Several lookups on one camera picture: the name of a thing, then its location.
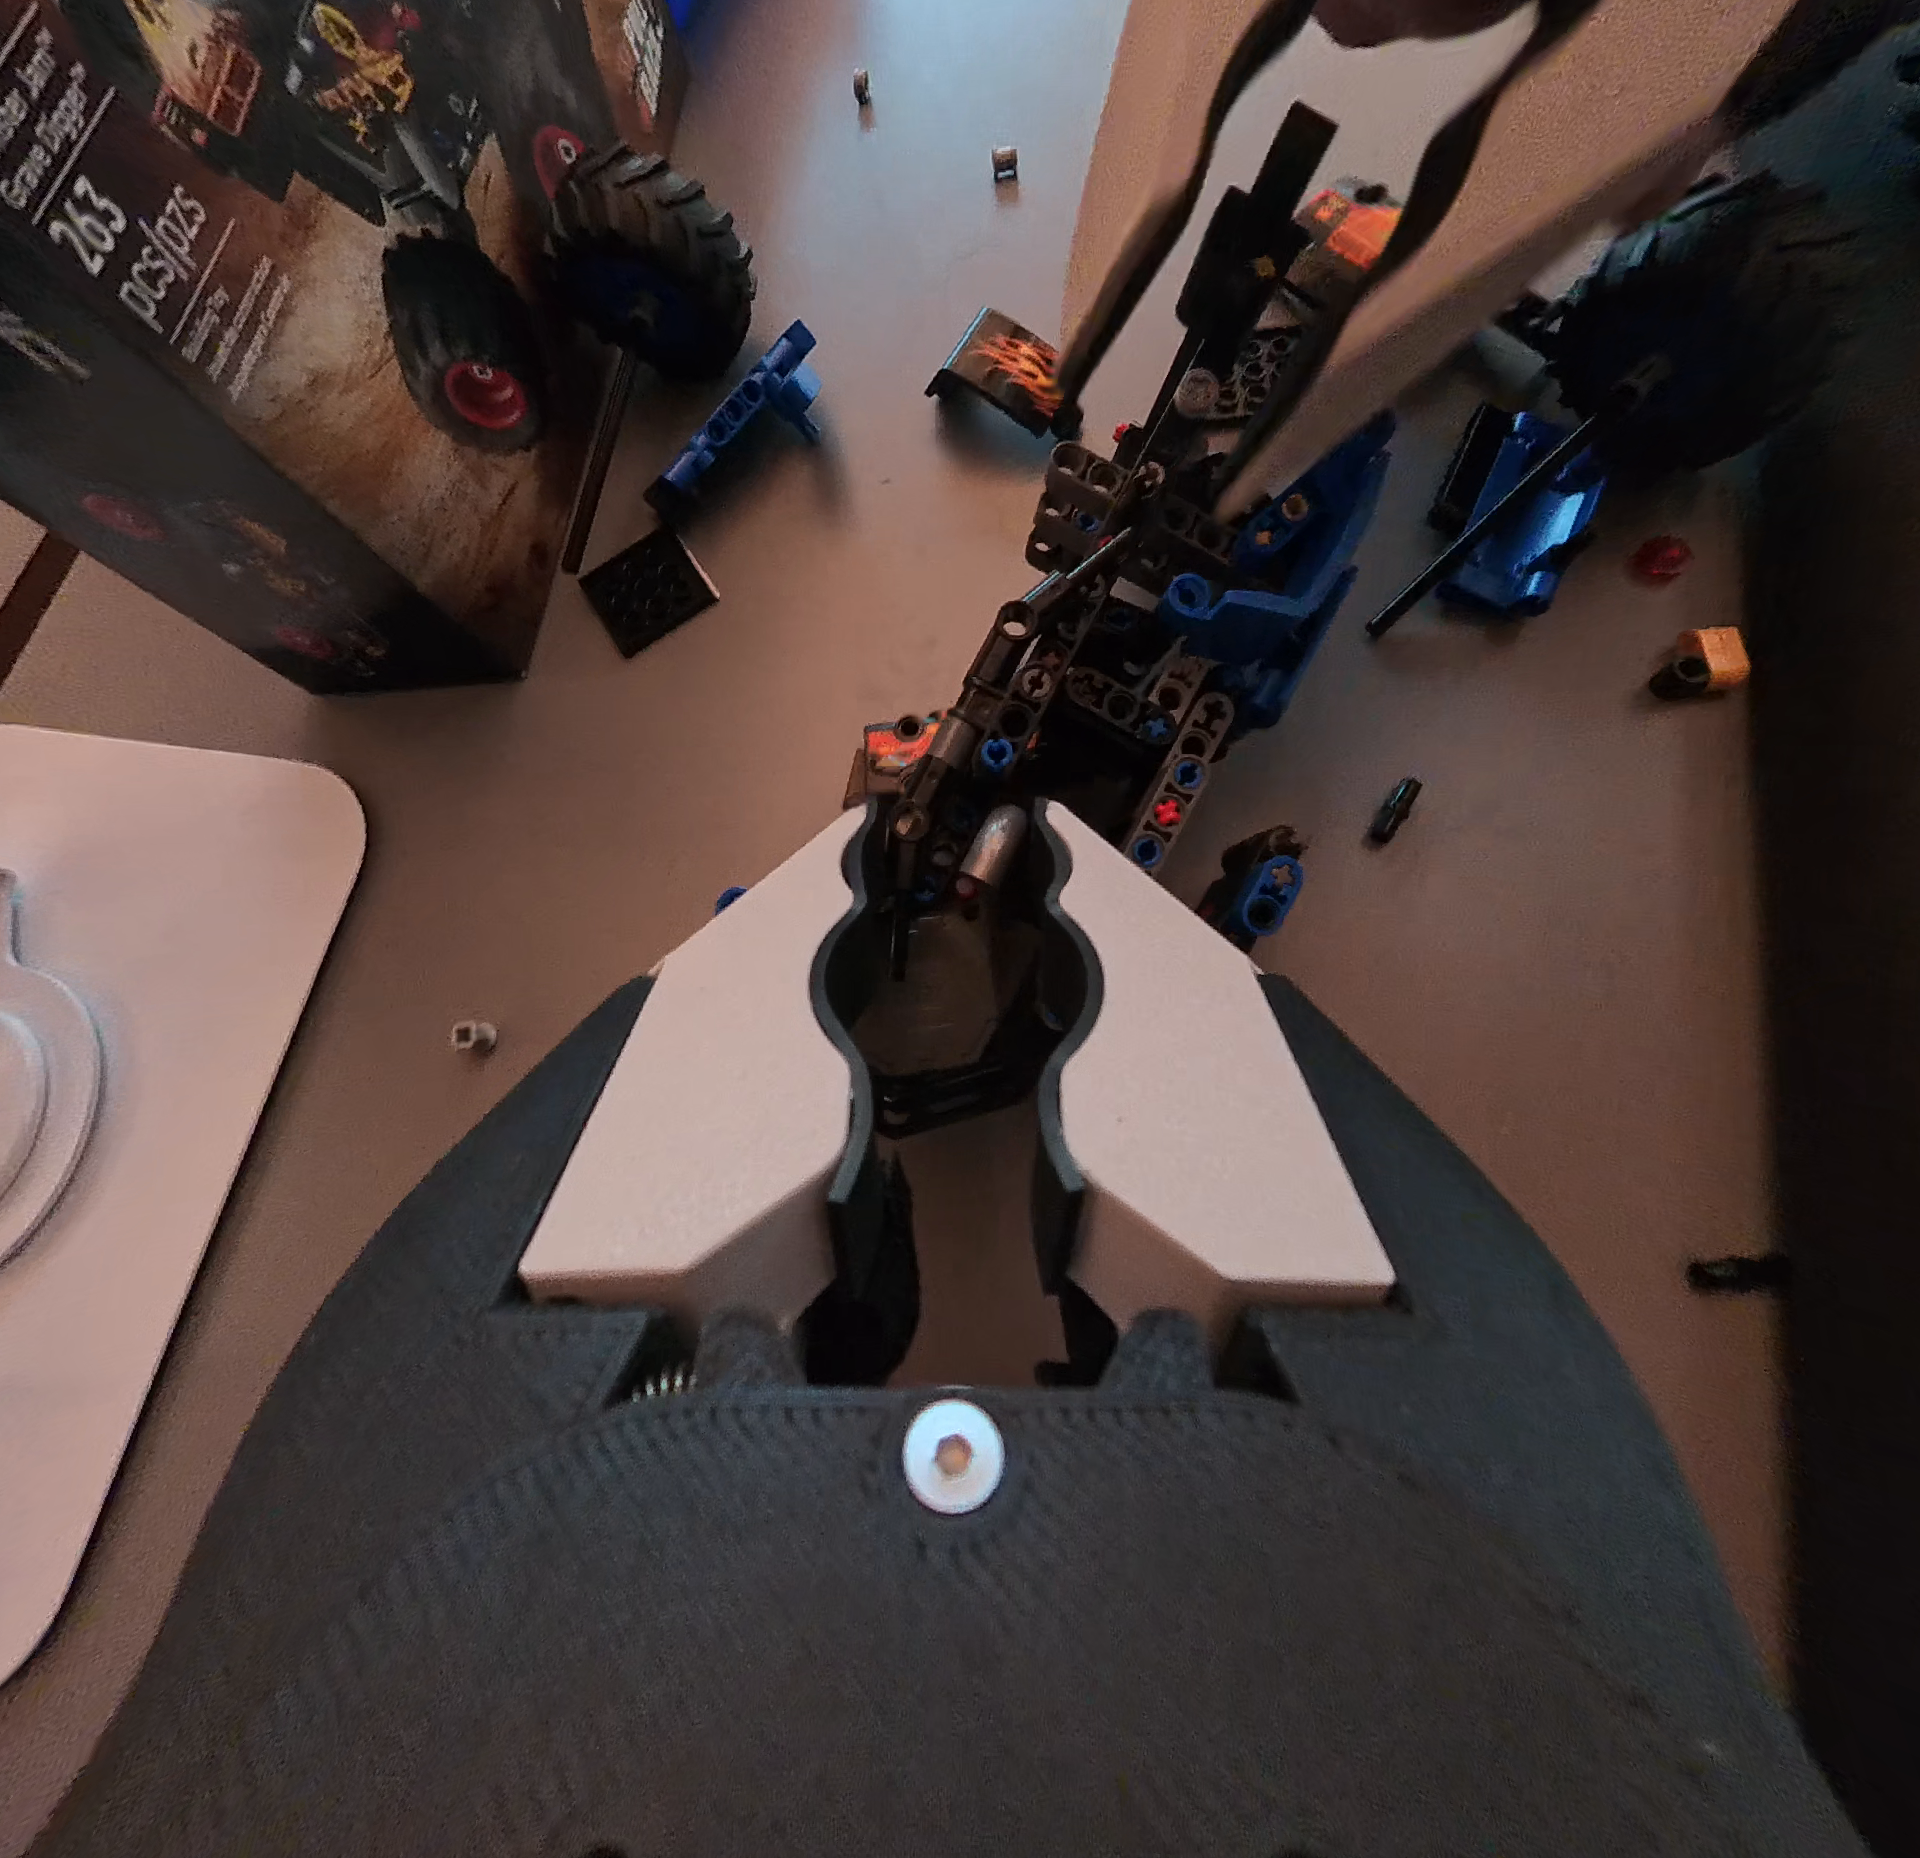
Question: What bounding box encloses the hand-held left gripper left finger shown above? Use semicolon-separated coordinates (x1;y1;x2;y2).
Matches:
519;804;893;1317

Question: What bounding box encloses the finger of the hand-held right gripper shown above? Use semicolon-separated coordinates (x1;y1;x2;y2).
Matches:
1219;0;1851;521
1053;0;1344;396

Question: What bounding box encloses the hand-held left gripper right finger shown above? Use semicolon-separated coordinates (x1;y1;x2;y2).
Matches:
1031;798;1401;1317

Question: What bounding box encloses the toy truck chassis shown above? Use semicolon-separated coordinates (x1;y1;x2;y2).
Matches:
843;99;1409;1142

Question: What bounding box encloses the grey desk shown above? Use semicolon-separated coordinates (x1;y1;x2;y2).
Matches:
0;0;1781;1697

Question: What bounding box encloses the black tyre on axle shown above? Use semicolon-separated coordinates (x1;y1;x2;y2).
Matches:
1367;172;1807;643
544;147;759;576

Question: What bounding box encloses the blue and black connector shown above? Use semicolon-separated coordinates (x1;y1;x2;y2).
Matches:
1201;828;1309;947

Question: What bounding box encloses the black curved flame panel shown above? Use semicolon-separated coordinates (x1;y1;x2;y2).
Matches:
926;305;1086;444

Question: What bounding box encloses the blue body panel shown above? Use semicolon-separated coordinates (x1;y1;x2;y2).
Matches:
1425;403;1614;625

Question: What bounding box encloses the blue beam piece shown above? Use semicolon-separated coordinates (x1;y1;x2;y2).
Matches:
646;318;827;521

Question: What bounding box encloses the orange block with black pin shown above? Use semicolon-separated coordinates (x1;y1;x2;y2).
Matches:
1648;625;1755;702

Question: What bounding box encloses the black square plate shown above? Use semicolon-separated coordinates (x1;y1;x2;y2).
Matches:
577;526;722;660

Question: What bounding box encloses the white document stand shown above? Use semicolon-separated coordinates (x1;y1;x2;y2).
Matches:
0;728;367;1686

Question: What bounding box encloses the toy truck set box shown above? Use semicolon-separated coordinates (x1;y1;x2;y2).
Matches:
0;0;692;700

